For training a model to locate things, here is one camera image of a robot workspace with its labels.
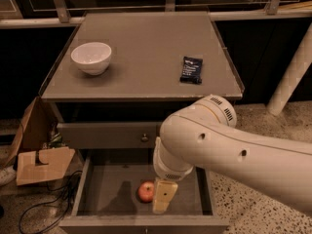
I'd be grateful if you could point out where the black cable on floor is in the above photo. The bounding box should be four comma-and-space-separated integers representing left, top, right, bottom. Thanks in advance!
18, 170, 84, 234

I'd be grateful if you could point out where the brass drawer knob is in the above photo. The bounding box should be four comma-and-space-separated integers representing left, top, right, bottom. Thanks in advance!
141, 134, 149, 142

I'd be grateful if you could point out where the white post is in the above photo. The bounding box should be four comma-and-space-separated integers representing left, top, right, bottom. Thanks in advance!
267, 23, 312, 116

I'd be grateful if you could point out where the grey top drawer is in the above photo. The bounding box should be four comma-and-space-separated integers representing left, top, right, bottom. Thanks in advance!
58, 122, 161, 149

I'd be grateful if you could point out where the white shoe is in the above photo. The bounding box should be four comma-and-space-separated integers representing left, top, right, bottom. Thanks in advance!
0, 166, 17, 186

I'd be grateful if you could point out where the white ceramic bowl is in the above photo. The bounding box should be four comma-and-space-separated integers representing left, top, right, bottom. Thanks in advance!
70, 42, 112, 75

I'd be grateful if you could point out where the red apple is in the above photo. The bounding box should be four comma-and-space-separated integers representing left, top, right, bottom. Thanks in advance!
137, 181, 154, 203

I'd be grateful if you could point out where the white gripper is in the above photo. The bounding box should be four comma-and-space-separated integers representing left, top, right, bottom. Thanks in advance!
152, 136, 193, 214

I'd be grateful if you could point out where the grey drawer cabinet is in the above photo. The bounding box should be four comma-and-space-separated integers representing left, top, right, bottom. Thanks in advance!
38, 11, 246, 234

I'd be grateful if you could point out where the dark blue snack packet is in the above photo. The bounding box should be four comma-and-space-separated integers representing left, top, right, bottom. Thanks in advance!
179, 57, 203, 85

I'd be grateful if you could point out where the open grey middle drawer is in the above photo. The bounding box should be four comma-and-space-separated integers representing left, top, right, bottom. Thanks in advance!
59, 149, 229, 234

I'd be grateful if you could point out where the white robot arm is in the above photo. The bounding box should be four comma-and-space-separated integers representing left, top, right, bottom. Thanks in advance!
153, 95, 312, 215

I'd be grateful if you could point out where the brown cardboard box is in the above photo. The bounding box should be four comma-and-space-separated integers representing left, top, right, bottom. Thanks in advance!
1, 97, 75, 186

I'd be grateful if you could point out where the metal railing frame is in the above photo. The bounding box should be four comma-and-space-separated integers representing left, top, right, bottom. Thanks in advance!
0, 0, 312, 28

